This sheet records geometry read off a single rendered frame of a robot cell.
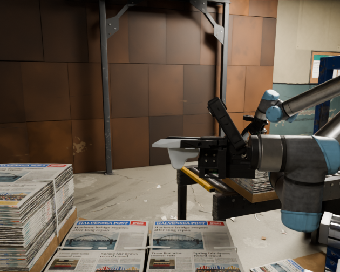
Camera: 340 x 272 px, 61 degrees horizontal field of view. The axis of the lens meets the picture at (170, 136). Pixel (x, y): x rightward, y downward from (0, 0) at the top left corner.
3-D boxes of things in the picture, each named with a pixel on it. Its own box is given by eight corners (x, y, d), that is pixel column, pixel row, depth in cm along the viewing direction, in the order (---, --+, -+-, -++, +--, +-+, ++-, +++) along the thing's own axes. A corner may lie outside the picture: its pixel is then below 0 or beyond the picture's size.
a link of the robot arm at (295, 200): (307, 211, 67) (312, 166, 65) (326, 237, 56) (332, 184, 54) (272, 209, 68) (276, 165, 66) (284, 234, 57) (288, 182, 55)
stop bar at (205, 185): (209, 192, 146) (209, 189, 146) (178, 168, 186) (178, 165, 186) (215, 192, 147) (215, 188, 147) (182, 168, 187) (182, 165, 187)
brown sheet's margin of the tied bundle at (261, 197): (251, 203, 134) (252, 194, 133) (221, 180, 160) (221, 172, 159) (279, 198, 139) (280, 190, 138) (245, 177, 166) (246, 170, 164)
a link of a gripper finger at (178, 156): (155, 171, 54) (201, 170, 57) (156, 140, 53) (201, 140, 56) (151, 169, 57) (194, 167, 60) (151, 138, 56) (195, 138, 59)
